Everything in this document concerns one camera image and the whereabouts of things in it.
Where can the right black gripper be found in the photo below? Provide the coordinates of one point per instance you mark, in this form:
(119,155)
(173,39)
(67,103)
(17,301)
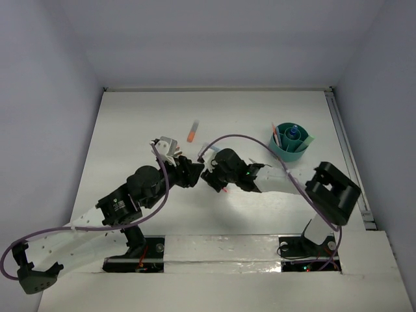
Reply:
(212,179)

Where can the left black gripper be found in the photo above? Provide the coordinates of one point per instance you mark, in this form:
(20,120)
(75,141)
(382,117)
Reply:
(189,171)

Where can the orange thin pen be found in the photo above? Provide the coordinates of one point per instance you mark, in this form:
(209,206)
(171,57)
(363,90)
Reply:
(275,134)

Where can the clear bottle blue cap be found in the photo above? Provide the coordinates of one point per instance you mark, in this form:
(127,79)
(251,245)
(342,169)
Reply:
(293,132)

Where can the green highlighter marker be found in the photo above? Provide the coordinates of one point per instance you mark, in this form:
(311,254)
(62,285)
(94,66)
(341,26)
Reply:
(308,141)

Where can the blue highlighter marker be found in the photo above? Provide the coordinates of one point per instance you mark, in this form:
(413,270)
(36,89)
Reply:
(211,147)

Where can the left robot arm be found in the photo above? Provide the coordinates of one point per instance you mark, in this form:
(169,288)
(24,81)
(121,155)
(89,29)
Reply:
(51,253)

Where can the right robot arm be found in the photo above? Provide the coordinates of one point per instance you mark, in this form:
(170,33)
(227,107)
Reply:
(333,195)

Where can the orange highlighter marker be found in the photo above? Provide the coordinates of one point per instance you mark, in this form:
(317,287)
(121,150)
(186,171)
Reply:
(192,132)

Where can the teal round organizer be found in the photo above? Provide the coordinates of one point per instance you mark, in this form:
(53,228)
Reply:
(289,150)

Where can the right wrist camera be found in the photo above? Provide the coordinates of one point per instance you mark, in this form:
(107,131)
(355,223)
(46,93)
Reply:
(207,159)

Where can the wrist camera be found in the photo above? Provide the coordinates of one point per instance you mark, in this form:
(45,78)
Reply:
(167,149)
(207,159)

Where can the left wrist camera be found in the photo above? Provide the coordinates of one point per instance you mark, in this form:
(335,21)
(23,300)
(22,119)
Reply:
(167,149)

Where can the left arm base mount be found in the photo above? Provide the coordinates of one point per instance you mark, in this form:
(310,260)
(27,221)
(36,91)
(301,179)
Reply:
(143,255)

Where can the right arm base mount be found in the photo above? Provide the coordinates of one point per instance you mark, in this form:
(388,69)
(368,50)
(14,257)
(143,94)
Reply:
(298,254)

